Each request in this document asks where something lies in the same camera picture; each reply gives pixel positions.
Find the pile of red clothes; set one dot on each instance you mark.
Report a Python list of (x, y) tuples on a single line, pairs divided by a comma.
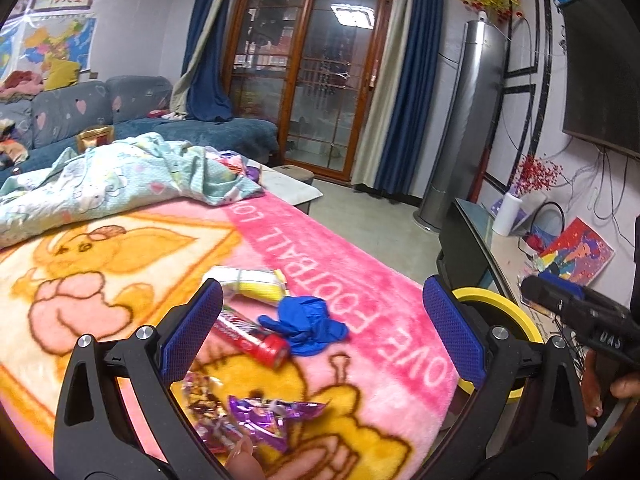
[(20, 82)]

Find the silver tower air conditioner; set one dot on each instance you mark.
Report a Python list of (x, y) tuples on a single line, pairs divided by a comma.
[(465, 125)]

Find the light blue cartoon quilt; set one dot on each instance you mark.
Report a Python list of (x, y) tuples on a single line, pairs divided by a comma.
[(125, 175)]

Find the world map poster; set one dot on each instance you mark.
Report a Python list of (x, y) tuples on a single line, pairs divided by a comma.
[(10, 55)]

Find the beige curtain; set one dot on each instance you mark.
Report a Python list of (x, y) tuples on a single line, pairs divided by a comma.
[(182, 95), (375, 135)]

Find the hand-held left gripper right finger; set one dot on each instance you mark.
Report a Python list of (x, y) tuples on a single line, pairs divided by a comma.
[(452, 330)]

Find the orange patterned cloth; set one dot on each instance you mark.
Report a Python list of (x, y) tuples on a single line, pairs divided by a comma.
[(10, 142)]

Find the person's left hand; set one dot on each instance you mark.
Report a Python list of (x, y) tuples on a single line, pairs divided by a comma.
[(245, 462)]

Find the black television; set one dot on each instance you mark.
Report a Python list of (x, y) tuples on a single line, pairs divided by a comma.
[(600, 70)]

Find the gold gift box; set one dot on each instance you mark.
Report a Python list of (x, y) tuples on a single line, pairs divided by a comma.
[(95, 137)]

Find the blue grey sofa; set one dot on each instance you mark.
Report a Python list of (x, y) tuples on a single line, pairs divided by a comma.
[(75, 110)]

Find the pink printed blanket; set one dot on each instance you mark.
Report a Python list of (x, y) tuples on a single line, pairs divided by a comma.
[(350, 270)]

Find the red berry branches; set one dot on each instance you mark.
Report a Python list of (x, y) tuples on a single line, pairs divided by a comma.
[(537, 175)]

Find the purple candy wrapper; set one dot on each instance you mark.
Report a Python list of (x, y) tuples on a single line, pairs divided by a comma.
[(207, 410), (277, 417)]

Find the television cabinet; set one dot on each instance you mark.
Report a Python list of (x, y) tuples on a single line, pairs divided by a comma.
[(475, 230)]

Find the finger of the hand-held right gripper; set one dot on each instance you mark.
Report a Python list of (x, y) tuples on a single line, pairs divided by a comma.
[(555, 300), (562, 284)]

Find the country map poster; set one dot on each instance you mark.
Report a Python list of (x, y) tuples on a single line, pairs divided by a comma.
[(60, 42)]

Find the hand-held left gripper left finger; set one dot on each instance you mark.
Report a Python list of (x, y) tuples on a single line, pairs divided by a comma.
[(192, 330)]

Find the red white small cloth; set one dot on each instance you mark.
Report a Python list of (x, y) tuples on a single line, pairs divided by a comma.
[(167, 115)]

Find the grey footstool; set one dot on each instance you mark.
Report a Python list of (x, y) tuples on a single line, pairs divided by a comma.
[(295, 174)]

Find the colourful figure painting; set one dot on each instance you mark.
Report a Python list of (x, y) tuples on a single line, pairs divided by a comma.
[(580, 252)]

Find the yellow white foam net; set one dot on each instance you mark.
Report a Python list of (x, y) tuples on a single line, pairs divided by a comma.
[(250, 285)]

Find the white security camera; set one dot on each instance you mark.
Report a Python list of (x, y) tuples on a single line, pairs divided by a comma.
[(483, 16)]

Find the person's right hand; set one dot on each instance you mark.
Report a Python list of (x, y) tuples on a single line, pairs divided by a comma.
[(592, 385)]

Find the white paper roll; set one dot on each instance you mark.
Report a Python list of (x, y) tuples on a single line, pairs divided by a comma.
[(506, 215)]

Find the blue curtain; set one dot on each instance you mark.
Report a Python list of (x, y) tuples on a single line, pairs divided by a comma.
[(207, 60), (415, 85)]

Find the black bin with yellow rim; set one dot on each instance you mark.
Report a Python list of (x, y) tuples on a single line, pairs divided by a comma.
[(500, 296)]

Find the wooden glass sliding door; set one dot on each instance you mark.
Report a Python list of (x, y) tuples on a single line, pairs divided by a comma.
[(310, 85)]

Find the red snack wrapper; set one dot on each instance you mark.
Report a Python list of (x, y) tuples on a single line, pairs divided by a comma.
[(250, 337)]

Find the yellow pillow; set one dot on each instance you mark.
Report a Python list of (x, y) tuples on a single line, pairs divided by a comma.
[(62, 74)]

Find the blue rubber glove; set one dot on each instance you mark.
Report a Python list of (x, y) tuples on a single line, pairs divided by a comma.
[(305, 322)]

